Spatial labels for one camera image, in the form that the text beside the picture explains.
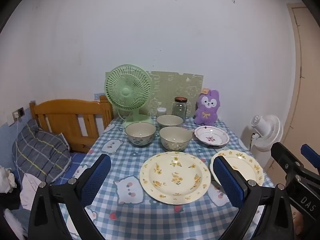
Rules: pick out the green cartoon print mat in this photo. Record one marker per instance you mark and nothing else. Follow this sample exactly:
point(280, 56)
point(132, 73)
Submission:
point(172, 85)

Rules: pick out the small yellow floral plate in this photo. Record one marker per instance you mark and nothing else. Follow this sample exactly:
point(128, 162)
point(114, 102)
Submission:
point(243, 163)

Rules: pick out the wall socket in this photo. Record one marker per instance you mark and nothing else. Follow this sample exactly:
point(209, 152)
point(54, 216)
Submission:
point(18, 112)

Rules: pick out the glass jar with dark lid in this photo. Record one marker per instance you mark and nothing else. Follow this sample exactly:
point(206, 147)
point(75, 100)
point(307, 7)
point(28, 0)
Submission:
point(179, 111)

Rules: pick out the crumpled white cloth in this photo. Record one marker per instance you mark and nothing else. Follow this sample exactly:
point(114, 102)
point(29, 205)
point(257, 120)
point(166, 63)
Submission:
point(6, 180)

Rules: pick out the beige door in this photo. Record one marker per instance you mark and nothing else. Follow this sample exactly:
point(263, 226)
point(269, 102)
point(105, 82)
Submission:
point(310, 92)

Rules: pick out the grey plaid pillow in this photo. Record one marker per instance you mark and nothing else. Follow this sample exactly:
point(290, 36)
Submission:
point(40, 152)

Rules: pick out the white standing fan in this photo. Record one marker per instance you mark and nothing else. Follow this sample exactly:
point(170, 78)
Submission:
point(267, 130)

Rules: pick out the wooden bed headboard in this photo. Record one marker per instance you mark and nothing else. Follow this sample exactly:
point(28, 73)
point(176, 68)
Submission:
point(60, 115)

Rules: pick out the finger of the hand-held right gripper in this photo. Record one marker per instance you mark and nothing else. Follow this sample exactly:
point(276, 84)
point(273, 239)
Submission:
point(287, 160)
point(311, 153)

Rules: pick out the green desk fan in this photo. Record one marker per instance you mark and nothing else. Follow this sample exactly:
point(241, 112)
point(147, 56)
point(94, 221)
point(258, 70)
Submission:
point(126, 91)

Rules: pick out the person's right hand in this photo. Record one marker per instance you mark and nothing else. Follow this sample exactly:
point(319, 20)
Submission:
point(298, 221)

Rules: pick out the large yellow floral plate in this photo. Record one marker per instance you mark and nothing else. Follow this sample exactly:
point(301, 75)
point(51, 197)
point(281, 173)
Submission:
point(175, 176)

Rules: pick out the blue checked tablecloth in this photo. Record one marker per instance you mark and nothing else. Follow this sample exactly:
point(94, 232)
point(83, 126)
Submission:
point(130, 160)

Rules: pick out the white plate with red print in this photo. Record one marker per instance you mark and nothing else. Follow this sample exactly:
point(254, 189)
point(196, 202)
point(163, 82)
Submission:
point(211, 135)

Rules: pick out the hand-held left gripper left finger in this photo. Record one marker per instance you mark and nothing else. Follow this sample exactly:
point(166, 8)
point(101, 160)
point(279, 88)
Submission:
point(96, 177)

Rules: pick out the pale pink cloth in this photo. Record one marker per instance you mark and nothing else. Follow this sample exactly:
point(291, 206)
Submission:
point(28, 192)

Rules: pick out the cream ceramic bowl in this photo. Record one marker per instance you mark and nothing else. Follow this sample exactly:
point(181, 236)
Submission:
point(140, 133)
point(175, 137)
point(170, 121)

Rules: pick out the blue bed sheet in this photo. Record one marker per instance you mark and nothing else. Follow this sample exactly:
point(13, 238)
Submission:
point(75, 162)

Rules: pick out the purple plush bunny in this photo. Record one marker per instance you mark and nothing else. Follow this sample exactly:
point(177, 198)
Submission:
point(206, 110)

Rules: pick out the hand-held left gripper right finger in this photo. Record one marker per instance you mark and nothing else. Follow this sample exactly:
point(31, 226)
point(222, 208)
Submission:
point(228, 180)

